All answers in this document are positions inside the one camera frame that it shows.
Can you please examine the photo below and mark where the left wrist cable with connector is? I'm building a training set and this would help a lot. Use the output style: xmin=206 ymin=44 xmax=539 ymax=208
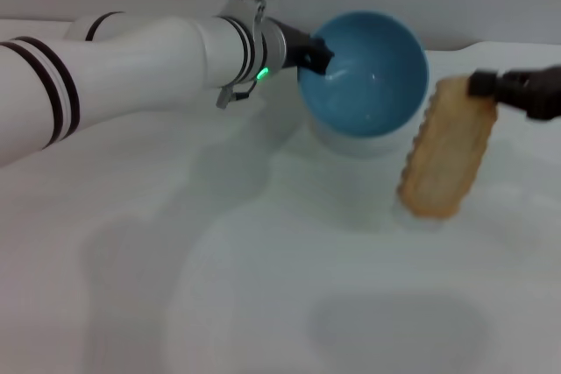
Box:
xmin=216 ymin=80 xmax=258 ymax=109

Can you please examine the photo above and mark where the blue bowl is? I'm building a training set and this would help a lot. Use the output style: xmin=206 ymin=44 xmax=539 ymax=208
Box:
xmin=296 ymin=10 xmax=430 ymax=159

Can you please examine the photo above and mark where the orange striped bread loaf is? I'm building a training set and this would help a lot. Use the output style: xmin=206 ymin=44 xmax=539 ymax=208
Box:
xmin=396 ymin=74 xmax=500 ymax=219

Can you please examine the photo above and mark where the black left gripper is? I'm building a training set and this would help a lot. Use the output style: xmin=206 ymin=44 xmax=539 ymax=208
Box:
xmin=267 ymin=18 xmax=336 ymax=75

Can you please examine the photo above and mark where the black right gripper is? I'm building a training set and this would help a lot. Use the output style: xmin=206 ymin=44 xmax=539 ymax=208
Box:
xmin=467 ymin=65 xmax=561 ymax=122

